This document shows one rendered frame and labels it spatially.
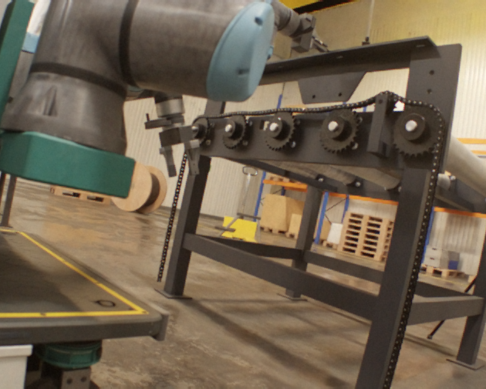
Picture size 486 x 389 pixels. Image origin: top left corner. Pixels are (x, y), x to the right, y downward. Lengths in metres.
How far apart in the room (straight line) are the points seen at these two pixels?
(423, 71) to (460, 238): 9.51
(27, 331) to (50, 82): 0.32
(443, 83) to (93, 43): 1.04
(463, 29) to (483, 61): 1.23
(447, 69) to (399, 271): 0.64
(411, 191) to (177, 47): 0.89
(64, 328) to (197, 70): 0.38
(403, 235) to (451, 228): 9.65
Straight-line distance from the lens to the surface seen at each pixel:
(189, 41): 0.54
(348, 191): 2.56
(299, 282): 1.47
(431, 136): 1.24
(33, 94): 0.59
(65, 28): 0.61
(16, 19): 0.71
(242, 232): 6.49
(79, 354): 0.68
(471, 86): 11.76
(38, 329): 0.56
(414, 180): 1.25
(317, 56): 1.64
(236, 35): 0.53
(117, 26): 0.58
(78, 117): 0.56
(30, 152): 0.53
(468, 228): 10.74
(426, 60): 1.41
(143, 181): 7.93
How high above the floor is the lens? 0.52
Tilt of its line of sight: 1 degrees up
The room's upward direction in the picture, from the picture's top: 12 degrees clockwise
